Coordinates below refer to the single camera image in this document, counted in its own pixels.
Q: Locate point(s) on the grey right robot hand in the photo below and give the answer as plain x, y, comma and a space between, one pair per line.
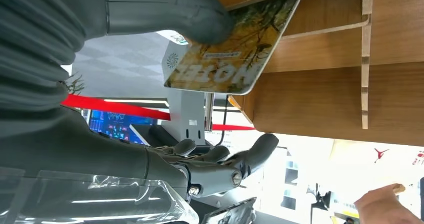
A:
66, 156

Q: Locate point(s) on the blue display screen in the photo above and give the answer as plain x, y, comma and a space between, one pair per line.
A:
116, 126

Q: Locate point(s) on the grey kiosk stand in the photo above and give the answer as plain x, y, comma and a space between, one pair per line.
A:
187, 113

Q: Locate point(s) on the red barrier belt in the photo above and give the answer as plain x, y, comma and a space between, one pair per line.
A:
116, 107

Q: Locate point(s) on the green plant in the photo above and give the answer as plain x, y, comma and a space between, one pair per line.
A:
74, 85

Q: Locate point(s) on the wooden divided box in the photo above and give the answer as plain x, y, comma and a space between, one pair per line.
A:
314, 100

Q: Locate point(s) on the person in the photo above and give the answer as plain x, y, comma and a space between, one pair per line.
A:
397, 169

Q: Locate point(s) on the chrome stanchion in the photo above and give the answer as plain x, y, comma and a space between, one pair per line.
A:
209, 111

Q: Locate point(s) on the black stanchion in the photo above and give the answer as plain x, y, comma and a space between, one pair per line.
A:
225, 120

